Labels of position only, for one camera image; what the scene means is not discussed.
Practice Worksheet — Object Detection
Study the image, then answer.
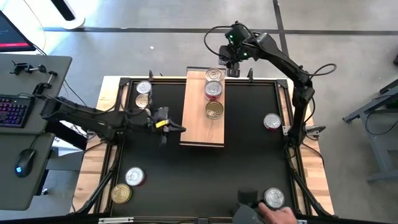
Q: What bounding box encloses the white rounded device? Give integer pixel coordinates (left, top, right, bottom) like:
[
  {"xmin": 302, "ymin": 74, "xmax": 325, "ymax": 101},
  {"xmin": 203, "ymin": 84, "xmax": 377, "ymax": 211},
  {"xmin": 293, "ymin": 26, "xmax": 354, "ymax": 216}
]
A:
[{"xmin": 0, "ymin": 0, "xmax": 86, "ymax": 31}]

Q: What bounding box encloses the black desk leg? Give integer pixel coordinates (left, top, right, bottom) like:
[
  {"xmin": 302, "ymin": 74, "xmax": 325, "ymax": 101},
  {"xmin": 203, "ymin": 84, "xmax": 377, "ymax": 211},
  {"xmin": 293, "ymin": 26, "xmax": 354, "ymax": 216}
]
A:
[{"xmin": 45, "ymin": 123, "xmax": 89, "ymax": 151}]

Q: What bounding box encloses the black metal table frame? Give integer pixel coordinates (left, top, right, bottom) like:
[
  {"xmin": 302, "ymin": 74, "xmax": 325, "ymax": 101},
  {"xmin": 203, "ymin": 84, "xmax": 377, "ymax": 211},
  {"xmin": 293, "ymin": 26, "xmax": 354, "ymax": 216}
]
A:
[{"xmin": 70, "ymin": 68, "xmax": 336, "ymax": 218}]

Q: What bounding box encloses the backlit black keyboard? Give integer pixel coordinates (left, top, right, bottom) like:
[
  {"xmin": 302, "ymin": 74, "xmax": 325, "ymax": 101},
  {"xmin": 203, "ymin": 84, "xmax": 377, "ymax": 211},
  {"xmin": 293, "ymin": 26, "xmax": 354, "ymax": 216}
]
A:
[{"xmin": 0, "ymin": 95, "xmax": 36, "ymax": 129}]

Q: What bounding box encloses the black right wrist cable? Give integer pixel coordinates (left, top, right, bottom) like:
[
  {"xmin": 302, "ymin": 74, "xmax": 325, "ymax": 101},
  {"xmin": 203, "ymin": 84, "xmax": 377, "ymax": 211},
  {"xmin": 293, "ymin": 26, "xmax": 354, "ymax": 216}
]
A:
[{"xmin": 203, "ymin": 25, "xmax": 237, "ymax": 58}]

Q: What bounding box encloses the white box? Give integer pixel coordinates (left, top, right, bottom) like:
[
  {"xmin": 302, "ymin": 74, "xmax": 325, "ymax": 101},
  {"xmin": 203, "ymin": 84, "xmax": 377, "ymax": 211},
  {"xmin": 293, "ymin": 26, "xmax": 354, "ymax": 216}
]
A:
[{"xmin": 51, "ymin": 133, "xmax": 94, "ymax": 157}]

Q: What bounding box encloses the grey metal stand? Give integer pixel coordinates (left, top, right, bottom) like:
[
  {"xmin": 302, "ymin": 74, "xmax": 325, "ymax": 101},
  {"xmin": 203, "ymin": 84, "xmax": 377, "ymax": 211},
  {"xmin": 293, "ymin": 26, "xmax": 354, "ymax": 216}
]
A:
[{"xmin": 341, "ymin": 79, "xmax": 398, "ymax": 184}]

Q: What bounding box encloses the black table mat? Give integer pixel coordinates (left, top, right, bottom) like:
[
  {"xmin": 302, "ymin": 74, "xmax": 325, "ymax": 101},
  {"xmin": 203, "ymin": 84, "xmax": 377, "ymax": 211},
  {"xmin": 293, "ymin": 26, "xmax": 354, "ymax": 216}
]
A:
[{"xmin": 111, "ymin": 81, "xmax": 296, "ymax": 218}]

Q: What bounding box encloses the black right base cable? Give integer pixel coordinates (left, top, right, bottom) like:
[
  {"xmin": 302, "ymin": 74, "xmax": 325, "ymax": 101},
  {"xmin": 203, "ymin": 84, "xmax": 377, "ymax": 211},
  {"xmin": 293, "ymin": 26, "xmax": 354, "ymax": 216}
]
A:
[{"xmin": 310, "ymin": 63, "xmax": 338, "ymax": 79}]

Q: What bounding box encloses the dark grey object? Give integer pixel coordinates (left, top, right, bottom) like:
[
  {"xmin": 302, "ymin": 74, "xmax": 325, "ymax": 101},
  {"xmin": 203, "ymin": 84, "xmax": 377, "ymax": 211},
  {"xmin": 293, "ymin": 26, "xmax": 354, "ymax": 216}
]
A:
[{"xmin": 232, "ymin": 187, "xmax": 261, "ymax": 224}]

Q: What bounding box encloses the black computer mouse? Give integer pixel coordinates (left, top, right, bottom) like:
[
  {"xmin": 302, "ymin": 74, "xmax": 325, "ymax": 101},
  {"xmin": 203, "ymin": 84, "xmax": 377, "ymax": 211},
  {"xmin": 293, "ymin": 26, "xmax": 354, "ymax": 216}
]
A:
[{"xmin": 14, "ymin": 148, "xmax": 37, "ymax": 179}]

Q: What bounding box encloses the grey desk panel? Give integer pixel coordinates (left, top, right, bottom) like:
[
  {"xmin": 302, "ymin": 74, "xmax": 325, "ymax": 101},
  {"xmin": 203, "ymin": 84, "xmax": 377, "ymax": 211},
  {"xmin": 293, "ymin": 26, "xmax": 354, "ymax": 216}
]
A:
[
  {"xmin": 0, "ymin": 132, "xmax": 56, "ymax": 212},
  {"xmin": 0, "ymin": 53, "xmax": 73, "ymax": 135}
]

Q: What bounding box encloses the red can silver lid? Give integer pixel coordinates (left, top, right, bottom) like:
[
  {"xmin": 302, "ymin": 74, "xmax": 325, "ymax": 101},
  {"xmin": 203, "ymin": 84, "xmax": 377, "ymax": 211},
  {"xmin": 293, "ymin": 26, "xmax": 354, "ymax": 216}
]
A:
[
  {"xmin": 124, "ymin": 166, "xmax": 146, "ymax": 187},
  {"xmin": 204, "ymin": 80, "xmax": 224, "ymax": 101},
  {"xmin": 263, "ymin": 112, "xmax": 282, "ymax": 131}
]

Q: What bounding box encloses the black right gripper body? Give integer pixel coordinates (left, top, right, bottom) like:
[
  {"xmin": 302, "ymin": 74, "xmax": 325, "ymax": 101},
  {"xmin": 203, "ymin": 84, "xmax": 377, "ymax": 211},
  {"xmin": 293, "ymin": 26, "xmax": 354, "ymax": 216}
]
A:
[{"xmin": 218, "ymin": 44, "xmax": 242, "ymax": 67}]

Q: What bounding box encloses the black desk clamp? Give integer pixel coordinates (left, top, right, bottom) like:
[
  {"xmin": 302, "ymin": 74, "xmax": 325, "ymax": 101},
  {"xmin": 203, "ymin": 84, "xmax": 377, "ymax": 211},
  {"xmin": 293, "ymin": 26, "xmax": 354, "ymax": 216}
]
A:
[
  {"xmin": 32, "ymin": 70, "xmax": 59, "ymax": 96},
  {"xmin": 10, "ymin": 60, "xmax": 47, "ymax": 76}
]

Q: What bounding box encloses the black monitor red stripe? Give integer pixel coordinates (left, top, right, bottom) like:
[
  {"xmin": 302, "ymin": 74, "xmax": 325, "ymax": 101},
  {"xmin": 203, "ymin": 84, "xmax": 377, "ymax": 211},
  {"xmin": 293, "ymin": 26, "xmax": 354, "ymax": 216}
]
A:
[{"xmin": 0, "ymin": 11, "xmax": 37, "ymax": 53}]

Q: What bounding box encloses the person's hand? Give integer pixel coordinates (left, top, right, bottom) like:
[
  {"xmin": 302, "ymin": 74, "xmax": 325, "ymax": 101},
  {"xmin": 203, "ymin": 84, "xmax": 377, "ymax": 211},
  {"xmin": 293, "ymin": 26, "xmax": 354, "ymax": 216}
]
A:
[{"xmin": 257, "ymin": 201, "xmax": 299, "ymax": 224}]

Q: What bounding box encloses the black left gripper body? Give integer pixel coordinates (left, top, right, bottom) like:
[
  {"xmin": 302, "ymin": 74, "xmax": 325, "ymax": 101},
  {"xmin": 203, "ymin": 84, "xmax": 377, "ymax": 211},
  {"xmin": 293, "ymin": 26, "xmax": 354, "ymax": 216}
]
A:
[{"xmin": 146, "ymin": 106, "xmax": 172, "ymax": 135}]

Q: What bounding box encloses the wooden board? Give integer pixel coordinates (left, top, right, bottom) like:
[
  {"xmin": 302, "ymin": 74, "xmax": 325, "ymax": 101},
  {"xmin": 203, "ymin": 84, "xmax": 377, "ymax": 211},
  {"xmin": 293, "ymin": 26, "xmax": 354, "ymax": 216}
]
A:
[{"xmin": 179, "ymin": 66, "xmax": 226, "ymax": 148}]

